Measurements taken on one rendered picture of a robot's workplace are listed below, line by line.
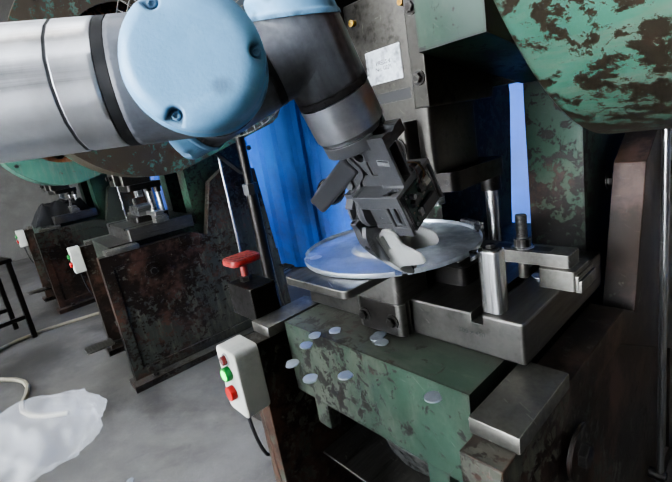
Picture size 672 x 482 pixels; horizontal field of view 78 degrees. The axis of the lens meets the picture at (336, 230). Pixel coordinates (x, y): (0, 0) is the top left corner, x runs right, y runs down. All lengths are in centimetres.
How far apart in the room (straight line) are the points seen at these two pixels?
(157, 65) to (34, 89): 7
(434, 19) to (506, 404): 47
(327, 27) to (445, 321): 44
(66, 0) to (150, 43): 168
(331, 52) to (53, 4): 157
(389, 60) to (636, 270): 56
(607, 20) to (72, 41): 33
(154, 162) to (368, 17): 131
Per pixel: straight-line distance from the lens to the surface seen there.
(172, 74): 24
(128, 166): 183
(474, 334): 63
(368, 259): 64
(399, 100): 68
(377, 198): 44
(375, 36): 71
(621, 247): 91
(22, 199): 707
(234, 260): 87
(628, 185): 91
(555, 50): 39
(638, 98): 45
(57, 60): 27
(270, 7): 39
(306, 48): 39
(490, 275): 59
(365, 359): 67
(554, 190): 86
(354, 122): 41
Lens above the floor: 98
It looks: 13 degrees down
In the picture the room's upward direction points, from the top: 10 degrees counter-clockwise
